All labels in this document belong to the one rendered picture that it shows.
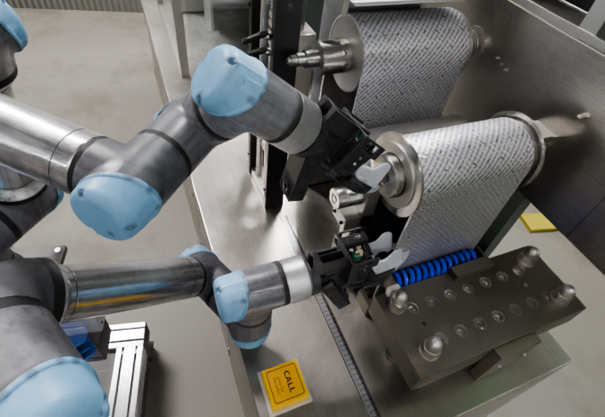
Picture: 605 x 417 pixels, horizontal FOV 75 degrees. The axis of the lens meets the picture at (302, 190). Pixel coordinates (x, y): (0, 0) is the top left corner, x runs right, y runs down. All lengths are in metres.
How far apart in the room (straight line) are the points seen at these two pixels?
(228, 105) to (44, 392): 0.30
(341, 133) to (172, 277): 0.36
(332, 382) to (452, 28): 0.72
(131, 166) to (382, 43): 0.50
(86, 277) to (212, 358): 1.28
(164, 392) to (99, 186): 1.44
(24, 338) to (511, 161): 0.71
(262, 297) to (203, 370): 1.19
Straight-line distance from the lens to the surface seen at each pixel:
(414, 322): 0.79
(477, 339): 0.83
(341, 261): 0.66
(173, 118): 0.49
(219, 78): 0.42
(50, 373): 0.43
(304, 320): 0.89
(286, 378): 0.81
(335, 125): 0.53
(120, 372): 1.63
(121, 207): 0.42
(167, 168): 0.45
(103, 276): 0.60
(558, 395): 2.19
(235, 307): 0.63
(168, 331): 1.89
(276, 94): 0.45
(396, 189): 0.65
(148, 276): 0.65
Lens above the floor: 1.69
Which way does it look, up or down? 46 degrees down
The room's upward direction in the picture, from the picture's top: 9 degrees clockwise
